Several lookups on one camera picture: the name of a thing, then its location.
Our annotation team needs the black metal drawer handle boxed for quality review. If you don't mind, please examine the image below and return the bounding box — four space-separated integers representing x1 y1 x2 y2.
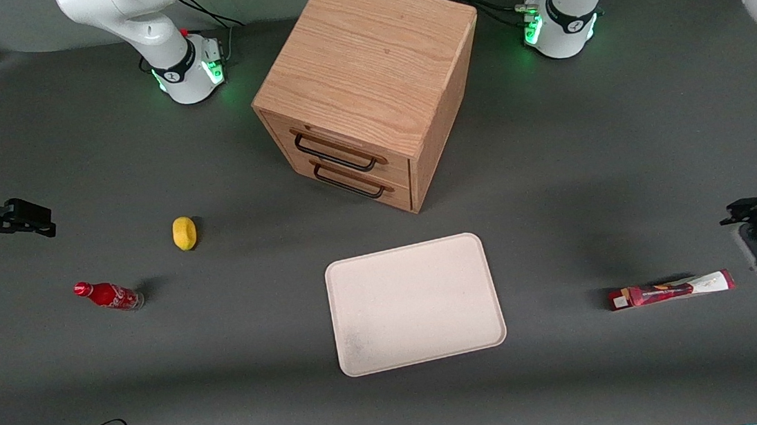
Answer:
292 124 380 179
312 158 387 205

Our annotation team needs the wooden drawer cabinet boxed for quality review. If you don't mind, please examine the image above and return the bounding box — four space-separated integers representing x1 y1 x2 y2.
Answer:
241 0 496 229

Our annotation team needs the black left arm base cable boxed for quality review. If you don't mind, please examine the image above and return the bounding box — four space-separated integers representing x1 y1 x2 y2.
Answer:
443 0 532 35

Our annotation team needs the black right arm base cable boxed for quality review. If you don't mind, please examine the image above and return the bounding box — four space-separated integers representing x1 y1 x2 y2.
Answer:
178 0 248 72

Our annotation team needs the wooden drawer front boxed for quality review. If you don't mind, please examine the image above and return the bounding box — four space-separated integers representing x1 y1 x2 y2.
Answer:
261 97 413 198
279 142 415 224

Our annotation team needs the red cookie box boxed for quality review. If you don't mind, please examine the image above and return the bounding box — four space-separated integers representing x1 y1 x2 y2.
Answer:
607 268 738 312

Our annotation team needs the red cola bottle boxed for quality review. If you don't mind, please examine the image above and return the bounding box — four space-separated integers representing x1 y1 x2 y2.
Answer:
73 276 146 317

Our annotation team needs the beige plastic tray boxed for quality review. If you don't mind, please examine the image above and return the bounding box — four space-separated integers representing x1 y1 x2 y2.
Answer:
321 229 510 380

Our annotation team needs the yellow lemon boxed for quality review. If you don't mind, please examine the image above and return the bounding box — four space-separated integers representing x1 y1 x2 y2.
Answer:
171 215 199 252

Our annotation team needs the black arm base cable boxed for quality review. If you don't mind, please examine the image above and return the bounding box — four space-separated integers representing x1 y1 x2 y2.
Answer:
178 0 248 72
443 0 532 35

